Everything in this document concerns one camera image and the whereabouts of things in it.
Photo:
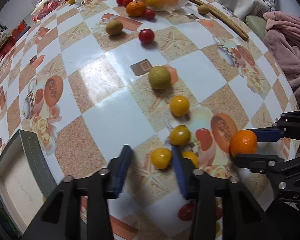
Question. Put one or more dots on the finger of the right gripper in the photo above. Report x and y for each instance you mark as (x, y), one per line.
(256, 163)
(268, 134)

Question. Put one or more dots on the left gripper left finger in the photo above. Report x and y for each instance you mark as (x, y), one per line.
(59, 217)

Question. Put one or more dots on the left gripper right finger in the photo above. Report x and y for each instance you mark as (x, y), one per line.
(243, 217)

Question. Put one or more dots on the orange mandarin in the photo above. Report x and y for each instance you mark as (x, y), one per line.
(135, 9)
(243, 142)

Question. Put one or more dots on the yellow cherry tomato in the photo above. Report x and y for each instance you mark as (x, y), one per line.
(179, 105)
(161, 158)
(180, 135)

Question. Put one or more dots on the white shallow tray box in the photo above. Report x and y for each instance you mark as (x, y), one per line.
(25, 178)

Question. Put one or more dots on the pink blanket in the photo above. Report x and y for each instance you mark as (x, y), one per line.
(282, 38)

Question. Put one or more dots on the green kiwi fruit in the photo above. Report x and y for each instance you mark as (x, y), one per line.
(114, 27)
(159, 77)

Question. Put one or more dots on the wooden stick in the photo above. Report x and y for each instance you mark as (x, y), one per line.
(204, 9)

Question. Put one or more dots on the red cherry tomato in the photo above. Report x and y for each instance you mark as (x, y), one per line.
(146, 36)

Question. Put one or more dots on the orange mandarin by bowl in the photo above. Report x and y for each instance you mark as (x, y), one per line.
(135, 9)

